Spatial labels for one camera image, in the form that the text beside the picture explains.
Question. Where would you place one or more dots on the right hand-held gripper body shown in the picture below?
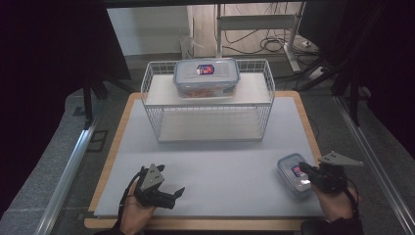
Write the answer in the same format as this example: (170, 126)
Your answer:
(331, 179)

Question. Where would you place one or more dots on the dark square floor plate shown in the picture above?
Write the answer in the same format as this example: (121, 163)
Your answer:
(97, 140)

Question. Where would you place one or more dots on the person's right hand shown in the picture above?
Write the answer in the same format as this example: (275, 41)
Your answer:
(332, 205)

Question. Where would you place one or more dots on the black metal stand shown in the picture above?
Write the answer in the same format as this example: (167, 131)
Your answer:
(354, 84)
(88, 94)

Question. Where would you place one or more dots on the wooden framed white board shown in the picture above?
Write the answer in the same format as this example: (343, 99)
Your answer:
(195, 224)

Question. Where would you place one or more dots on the light grey table mat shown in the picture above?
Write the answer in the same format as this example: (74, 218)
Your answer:
(212, 169)

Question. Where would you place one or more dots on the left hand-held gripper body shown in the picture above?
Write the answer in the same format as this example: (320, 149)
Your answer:
(150, 192)

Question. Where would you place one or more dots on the small clear plastic food container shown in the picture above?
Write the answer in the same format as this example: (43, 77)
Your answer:
(290, 179)

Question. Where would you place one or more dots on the white metal desk frame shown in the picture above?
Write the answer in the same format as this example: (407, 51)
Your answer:
(254, 22)

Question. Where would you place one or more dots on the white power strip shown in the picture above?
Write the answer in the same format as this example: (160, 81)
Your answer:
(315, 73)

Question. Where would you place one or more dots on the large clear plastic food container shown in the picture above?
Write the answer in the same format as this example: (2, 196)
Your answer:
(206, 76)

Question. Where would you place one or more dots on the aluminium rail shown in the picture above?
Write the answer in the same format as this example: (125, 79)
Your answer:
(375, 163)
(65, 176)

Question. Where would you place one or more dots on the person's left hand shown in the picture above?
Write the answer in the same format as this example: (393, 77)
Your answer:
(137, 212)

